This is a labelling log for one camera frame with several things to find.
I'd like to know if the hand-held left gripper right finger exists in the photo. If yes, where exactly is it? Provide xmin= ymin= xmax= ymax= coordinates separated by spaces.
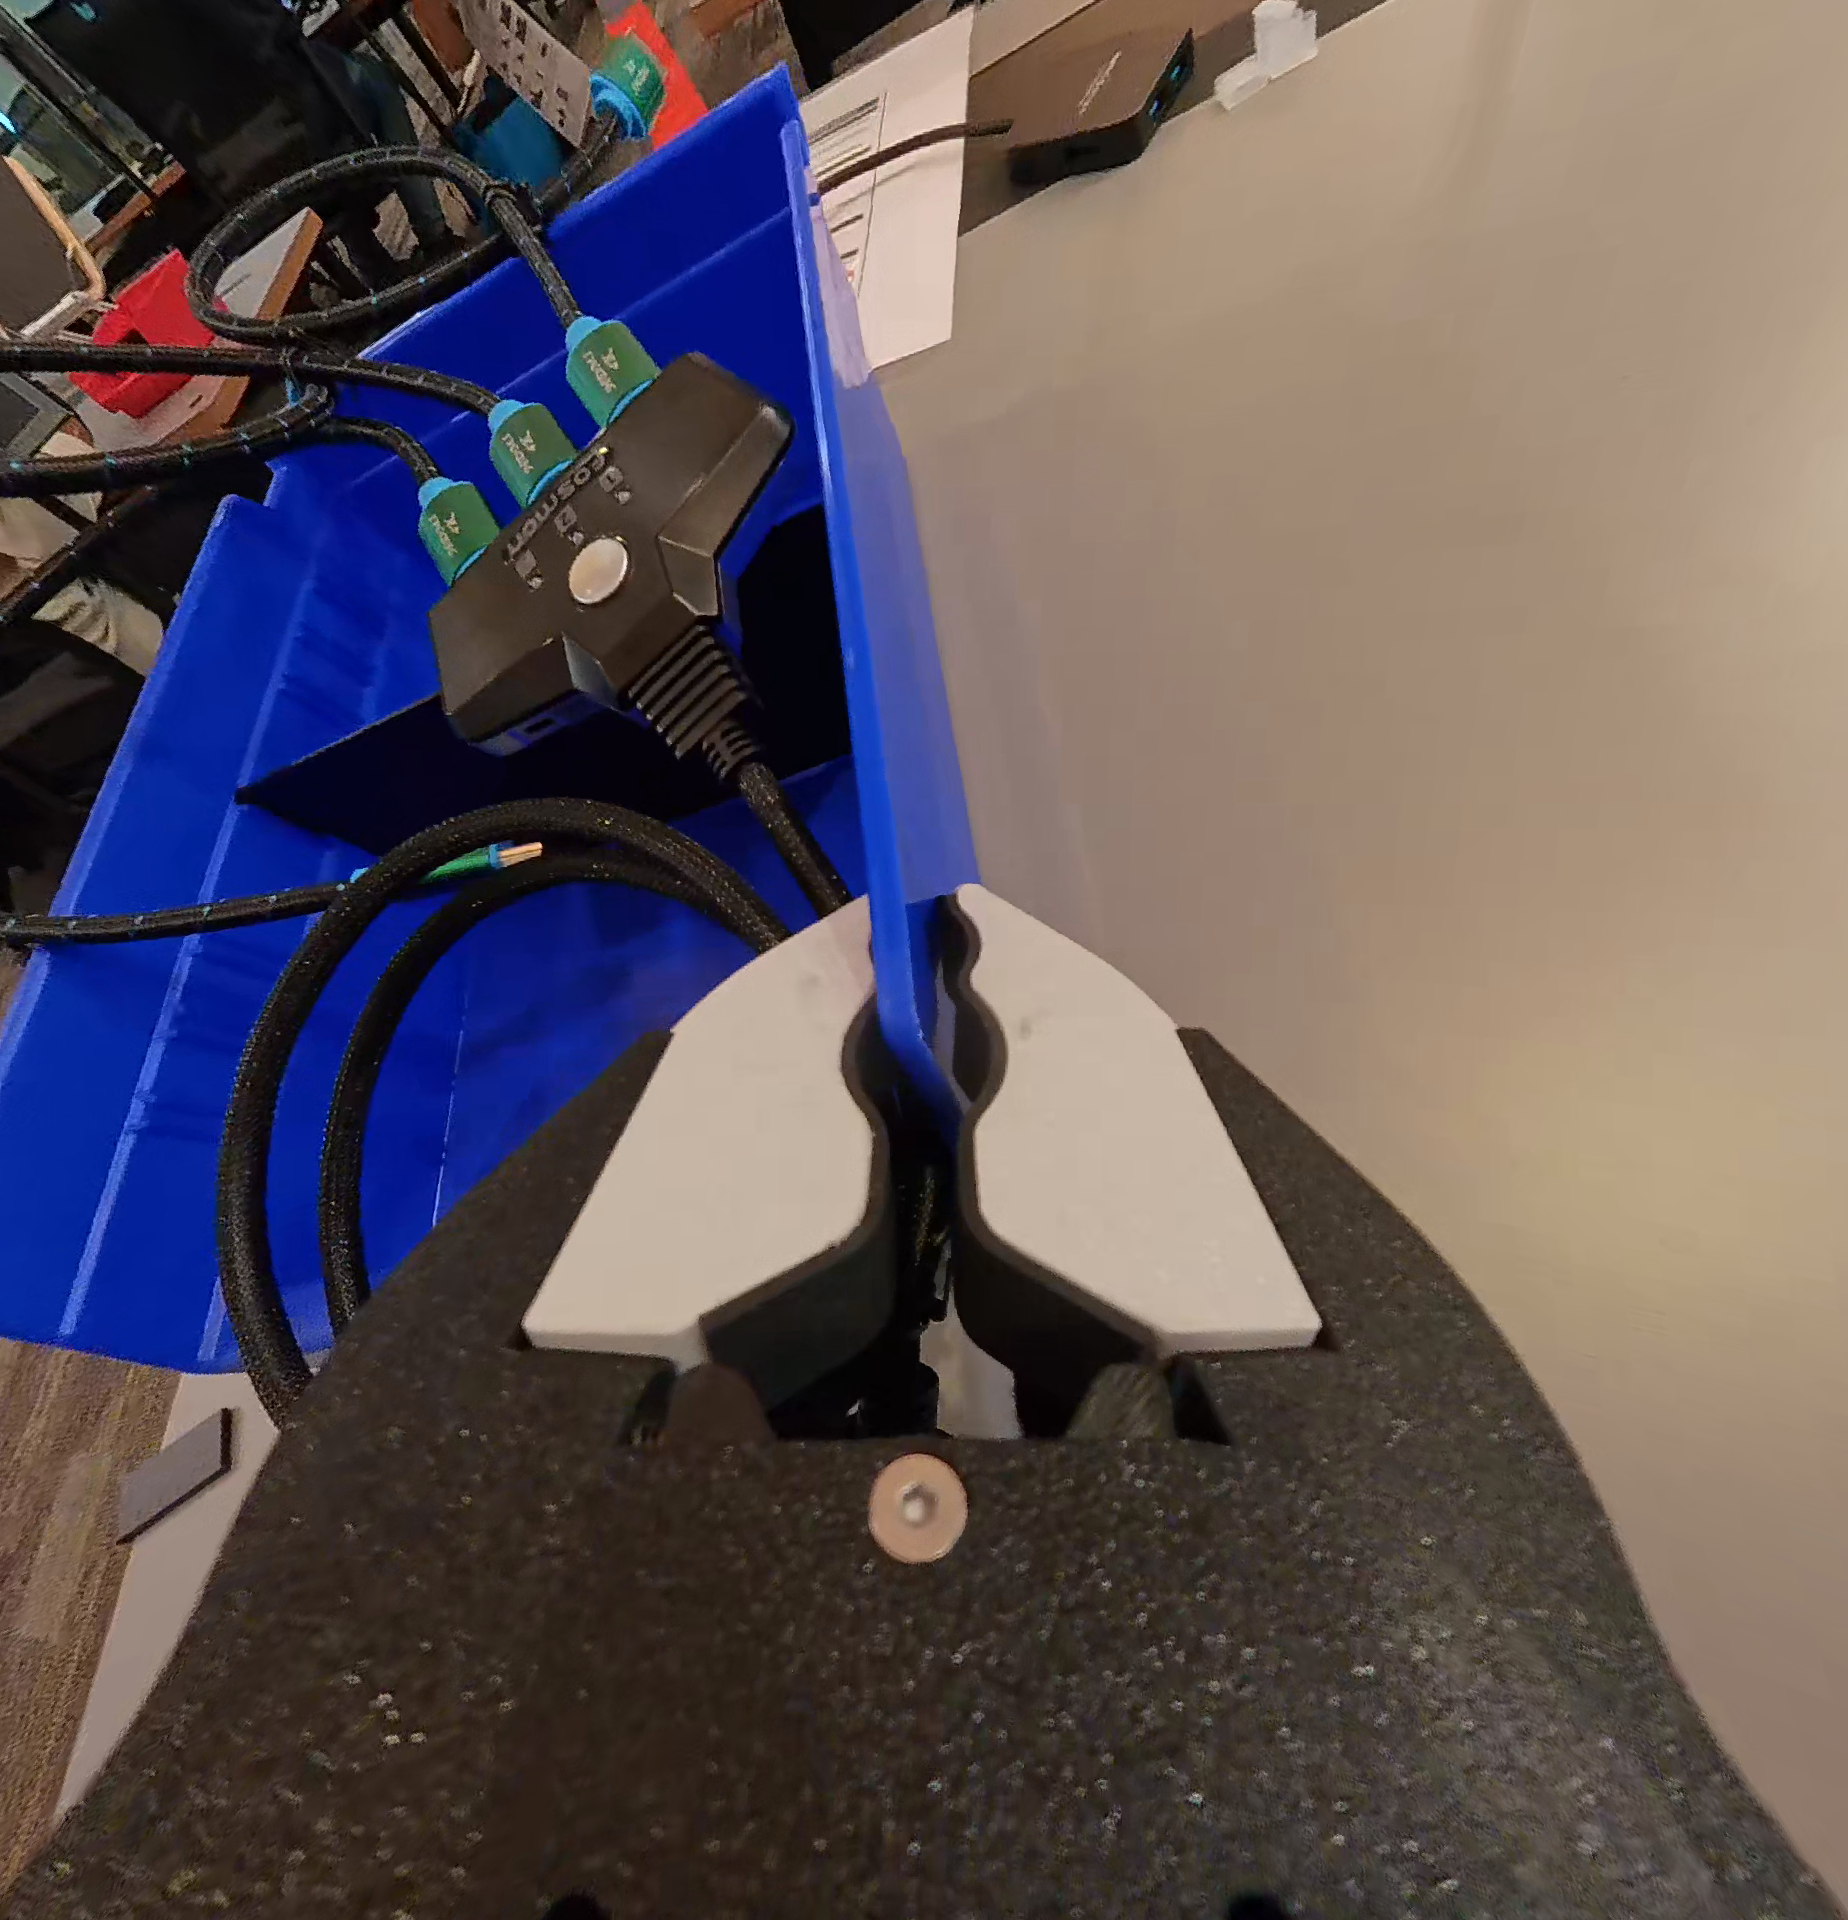
xmin=939 ymin=884 xmax=1326 ymax=1359

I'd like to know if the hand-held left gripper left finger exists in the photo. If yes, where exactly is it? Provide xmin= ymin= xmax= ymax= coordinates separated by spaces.
xmin=521 ymin=899 xmax=883 ymax=1374

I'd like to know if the black braided hub cable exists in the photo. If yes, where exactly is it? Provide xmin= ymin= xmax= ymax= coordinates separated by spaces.
xmin=216 ymin=622 xmax=857 ymax=1426

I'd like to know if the black switch hub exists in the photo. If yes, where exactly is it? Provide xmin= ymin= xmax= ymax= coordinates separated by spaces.
xmin=426 ymin=352 xmax=794 ymax=751

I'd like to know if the blue plastic bin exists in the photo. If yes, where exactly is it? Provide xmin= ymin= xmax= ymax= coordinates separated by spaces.
xmin=0 ymin=62 xmax=987 ymax=1374

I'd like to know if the grey flat strip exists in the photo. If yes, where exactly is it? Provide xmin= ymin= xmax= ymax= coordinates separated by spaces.
xmin=114 ymin=1407 xmax=239 ymax=1547

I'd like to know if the printed paper sheet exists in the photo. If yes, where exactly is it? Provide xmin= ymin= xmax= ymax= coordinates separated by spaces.
xmin=797 ymin=12 xmax=978 ymax=370

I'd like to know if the red plastic bin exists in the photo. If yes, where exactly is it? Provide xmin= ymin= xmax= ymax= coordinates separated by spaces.
xmin=66 ymin=247 xmax=253 ymax=420

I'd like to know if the flat black dock device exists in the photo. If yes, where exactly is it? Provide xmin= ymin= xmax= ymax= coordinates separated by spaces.
xmin=960 ymin=0 xmax=1199 ymax=188

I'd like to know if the small white plastic piece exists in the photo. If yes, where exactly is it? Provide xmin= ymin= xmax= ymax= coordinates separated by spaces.
xmin=1214 ymin=0 xmax=1322 ymax=108

